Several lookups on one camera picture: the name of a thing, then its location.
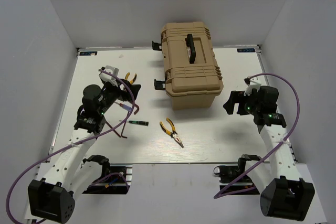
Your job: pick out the blue label sticker right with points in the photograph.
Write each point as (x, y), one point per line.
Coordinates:
(245, 50)

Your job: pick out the tan plastic toolbox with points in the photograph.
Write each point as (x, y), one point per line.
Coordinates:
(193, 78)

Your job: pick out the blue label sticker left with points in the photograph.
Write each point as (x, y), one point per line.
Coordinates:
(88, 53)

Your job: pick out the blue label sticker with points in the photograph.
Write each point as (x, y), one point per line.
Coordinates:
(245, 50)
(88, 53)

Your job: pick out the yellow black long-nose pliers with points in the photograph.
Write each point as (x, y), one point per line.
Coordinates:
(172, 133)

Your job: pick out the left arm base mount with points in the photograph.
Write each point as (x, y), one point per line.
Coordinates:
(115, 179)

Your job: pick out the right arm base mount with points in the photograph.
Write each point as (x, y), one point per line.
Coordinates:
(227, 173)

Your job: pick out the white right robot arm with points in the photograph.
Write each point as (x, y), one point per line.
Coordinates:
(283, 191)

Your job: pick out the green black screwdriver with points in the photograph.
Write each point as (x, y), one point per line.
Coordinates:
(142, 123)

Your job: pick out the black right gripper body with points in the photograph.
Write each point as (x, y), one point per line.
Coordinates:
(248, 104)

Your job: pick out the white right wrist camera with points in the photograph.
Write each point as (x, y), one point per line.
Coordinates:
(252, 83)

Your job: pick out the blue red screwdriver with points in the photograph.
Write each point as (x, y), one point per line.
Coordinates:
(124, 106)

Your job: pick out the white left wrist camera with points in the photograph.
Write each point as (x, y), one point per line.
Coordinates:
(105, 75)

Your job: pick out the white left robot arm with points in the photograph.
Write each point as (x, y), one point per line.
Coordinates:
(53, 197)

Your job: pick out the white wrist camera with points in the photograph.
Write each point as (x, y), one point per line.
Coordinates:
(105, 75)
(252, 83)

